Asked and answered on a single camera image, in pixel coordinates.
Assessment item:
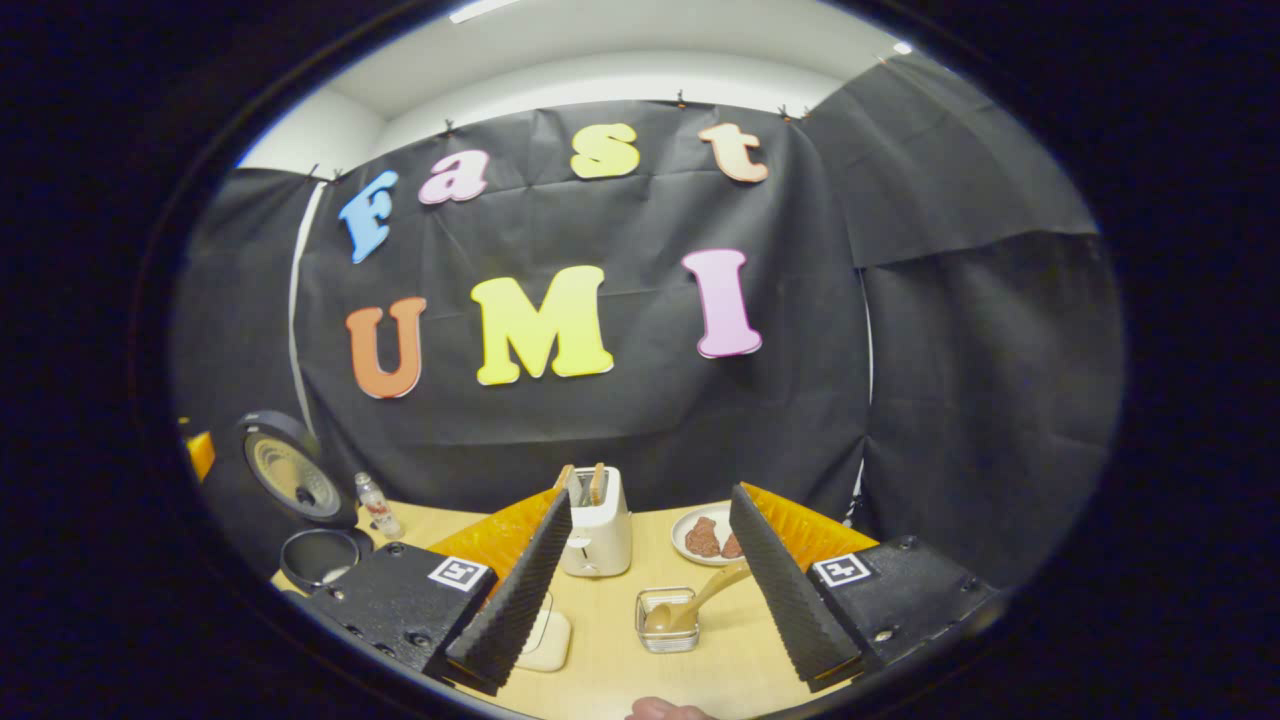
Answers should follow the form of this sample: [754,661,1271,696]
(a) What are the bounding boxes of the white toaster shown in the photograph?
[555,466,633,578]

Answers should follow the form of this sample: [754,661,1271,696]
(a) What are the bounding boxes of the white plate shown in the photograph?
[671,507,746,567]

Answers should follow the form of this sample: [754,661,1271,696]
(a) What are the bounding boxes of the clear box of rice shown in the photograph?
[515,590,572,672]

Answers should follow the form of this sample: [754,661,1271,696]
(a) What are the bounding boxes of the black backdrop cloth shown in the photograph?
[170,52,1126,591]

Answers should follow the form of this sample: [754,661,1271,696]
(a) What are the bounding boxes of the wooden spoon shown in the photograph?
[645,562,753,634]

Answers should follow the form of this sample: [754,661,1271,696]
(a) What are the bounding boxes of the wire chopstick holder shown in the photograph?
[636,587,700,654]

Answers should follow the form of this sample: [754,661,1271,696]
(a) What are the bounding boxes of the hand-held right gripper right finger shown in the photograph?
[728,483,1004,693]

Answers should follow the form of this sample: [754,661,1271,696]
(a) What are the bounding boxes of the dark lidded rice cooker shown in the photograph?
[232,410,374,596]

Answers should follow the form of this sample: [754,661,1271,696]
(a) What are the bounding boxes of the clear plastic bottle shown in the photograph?
[355,472,403,541]

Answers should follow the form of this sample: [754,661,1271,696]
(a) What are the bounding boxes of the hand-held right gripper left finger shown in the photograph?
[300,488,574,696]

